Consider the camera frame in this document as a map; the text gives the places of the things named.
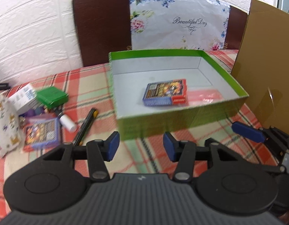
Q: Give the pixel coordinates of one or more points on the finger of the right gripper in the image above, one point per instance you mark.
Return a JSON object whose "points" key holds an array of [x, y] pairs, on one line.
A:
{"points": [[248, 132]]}

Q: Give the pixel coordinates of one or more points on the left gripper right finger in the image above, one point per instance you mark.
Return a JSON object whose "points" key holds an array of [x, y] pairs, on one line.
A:
{"points": [[183, 153]]}

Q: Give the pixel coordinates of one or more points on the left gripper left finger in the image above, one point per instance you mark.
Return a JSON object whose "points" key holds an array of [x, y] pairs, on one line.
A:
{"points": [[98, 152]]}

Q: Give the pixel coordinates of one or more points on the black yellow pen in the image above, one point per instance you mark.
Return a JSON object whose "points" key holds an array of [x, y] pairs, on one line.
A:
{"points": [[78, 139]]}

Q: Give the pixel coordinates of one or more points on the white cylinder marker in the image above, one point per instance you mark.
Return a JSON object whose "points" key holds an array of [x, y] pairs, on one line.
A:
{"points": [[65, 121]]}

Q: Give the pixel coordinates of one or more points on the pink plastic zip bags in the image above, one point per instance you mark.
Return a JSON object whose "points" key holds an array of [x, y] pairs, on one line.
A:
{"points": [[203, 96]]}

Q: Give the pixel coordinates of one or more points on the red blue card box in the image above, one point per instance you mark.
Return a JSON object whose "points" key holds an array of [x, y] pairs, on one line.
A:
{"points": [[165, 93]]}

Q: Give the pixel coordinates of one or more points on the green cardboard box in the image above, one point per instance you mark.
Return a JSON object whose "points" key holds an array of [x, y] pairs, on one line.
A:
{"points": [[131, 72]]}

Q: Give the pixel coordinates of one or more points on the white medicine box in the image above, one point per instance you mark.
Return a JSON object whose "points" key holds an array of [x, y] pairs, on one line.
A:
{"points": [[24, 99]]}

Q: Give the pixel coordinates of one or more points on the white patterned drawstring pouch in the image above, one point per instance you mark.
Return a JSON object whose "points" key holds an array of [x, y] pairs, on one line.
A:
{"points": [[10, 130]]}

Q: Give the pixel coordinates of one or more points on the plaid tablecloth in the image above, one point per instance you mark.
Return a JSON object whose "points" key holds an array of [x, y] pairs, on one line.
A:
{"points": [[90, 88]]}

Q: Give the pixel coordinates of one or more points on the brown cardboard sheet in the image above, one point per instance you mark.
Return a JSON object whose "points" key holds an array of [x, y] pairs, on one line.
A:
{"points": [[262, 64]]}

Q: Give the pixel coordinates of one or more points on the green small box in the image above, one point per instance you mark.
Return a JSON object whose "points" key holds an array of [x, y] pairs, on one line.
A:
{"points": [[52, 97]]}

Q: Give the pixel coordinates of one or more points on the floral white bag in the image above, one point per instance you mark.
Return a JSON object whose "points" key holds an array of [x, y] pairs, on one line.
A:
{"points": [[178, 24]]}

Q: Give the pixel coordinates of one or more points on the dark brown headboard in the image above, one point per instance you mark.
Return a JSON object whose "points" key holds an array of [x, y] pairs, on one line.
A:
{"points": [[103, 26]]}

